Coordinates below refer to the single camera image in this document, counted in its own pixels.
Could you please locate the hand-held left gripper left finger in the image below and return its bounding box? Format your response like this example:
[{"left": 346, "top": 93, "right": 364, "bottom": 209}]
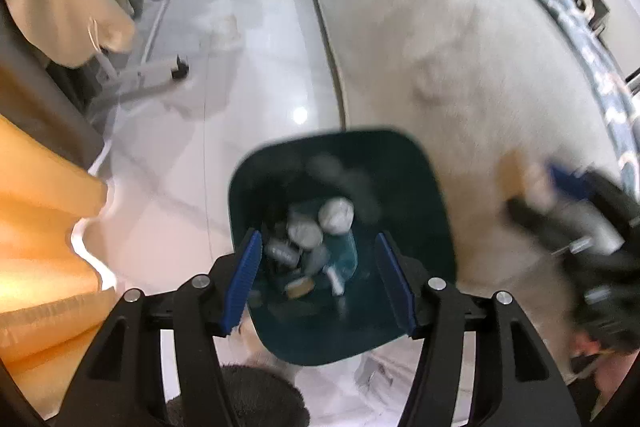
[{"left": 52, "top": 229, "right": 264, "bottom": 427}]

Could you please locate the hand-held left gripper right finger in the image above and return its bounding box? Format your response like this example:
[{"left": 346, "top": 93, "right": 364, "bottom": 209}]
[{"left": 374, "top": 232, "right": 583, "bottom": 427}]

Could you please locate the white metal clothes rack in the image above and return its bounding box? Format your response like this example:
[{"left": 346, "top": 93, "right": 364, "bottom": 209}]
[{"left": 45, "top": 0, "right": 190, "bottom": 108}]

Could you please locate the orange curtain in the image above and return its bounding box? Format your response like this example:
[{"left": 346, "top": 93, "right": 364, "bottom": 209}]
[{"left": 0, "top": 114, "right": 118, "bottom": 418}]

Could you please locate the blue patterned fleece blanket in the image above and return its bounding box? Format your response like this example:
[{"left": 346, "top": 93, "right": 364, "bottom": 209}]
[{"left": 440, "top": 0, "right": 640, "bottom": 188}]

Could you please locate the person's right forearm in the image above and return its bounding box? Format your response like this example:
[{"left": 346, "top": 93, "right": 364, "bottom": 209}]
[{"left": 567, "top": 334, "right": 640, "bottom": 418}]

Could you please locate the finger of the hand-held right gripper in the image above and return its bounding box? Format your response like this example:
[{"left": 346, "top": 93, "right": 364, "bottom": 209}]
[
  {"left": 545, "top": 162, "right": 640, "bottom": 254},
  {"left": 506, "top": 196, "right": 596, "bottom": 268}
]

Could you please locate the bed with grey fleece sheet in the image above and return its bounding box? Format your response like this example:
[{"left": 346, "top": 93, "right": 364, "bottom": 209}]
[{"left": 295, "top": 0, "right": 631, "bottom": 383}]

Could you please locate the dark teal trash bin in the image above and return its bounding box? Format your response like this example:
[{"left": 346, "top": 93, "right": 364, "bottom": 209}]
[{"left": 228, "top": 126, "right": 457, "bottom": 367}]

